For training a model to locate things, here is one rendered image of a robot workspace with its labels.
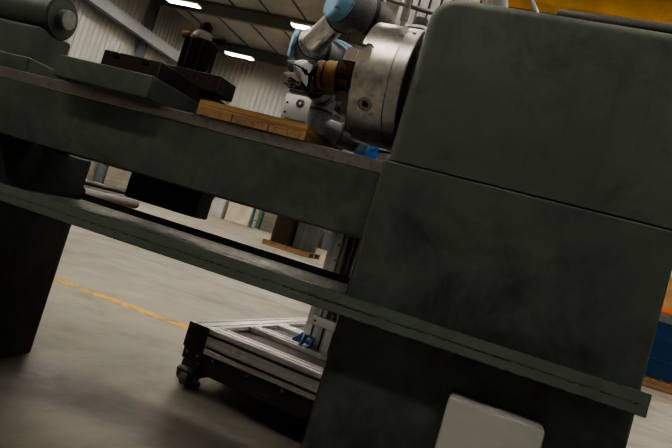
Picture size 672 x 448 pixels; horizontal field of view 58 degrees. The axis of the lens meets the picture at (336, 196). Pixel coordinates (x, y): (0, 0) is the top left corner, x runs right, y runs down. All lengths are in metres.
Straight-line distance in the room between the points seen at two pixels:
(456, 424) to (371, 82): 0.77
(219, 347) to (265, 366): 0.19
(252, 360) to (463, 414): 1.08
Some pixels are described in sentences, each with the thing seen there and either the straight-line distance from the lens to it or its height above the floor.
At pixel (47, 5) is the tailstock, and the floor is 1.09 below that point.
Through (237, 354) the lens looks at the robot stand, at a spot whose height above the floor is 0.18.
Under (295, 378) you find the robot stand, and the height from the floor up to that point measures 0.18.
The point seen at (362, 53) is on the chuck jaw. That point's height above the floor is 1.11.
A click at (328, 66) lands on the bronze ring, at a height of 1.09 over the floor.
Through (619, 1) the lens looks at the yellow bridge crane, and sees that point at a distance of 12.68.
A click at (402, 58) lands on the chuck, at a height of 1.11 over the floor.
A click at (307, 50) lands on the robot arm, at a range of 2.28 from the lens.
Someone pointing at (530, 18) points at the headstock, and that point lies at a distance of 1.40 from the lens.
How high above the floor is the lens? 0.67
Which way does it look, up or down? 4 degrees up
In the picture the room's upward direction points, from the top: 16 degrees clockwise
